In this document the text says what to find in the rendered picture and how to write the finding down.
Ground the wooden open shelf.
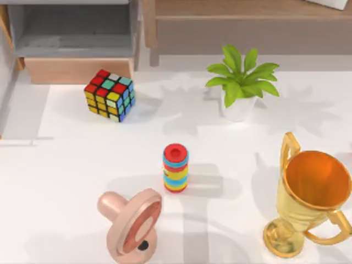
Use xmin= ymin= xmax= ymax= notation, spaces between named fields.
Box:
xmin=144 ymin=0 xmax=352 ymax=67

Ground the green plant in white pot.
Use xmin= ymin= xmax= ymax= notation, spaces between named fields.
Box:
xmin=205 ymin=43 xmax=281 ymax=122

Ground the gold trophy cup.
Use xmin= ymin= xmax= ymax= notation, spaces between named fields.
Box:
xmin=263 ymin=131 xmax=352 ymax=259

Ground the pink pacifier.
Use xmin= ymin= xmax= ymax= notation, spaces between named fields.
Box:
xmin=96 ymin=188 xmax=163 ymax=264

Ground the colourful puzzle cube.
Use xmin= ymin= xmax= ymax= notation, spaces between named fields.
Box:
xmin=84 ymin=69 xmax=136 ymax=123

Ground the stack of coloured rings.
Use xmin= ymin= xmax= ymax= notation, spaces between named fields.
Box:
xmin=162 ymin=142 xmax=190 ymax=194

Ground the pale wooden drawer front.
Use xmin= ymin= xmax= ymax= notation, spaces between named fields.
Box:
xmin=24 ymin=57 xmax=135 ymax=85

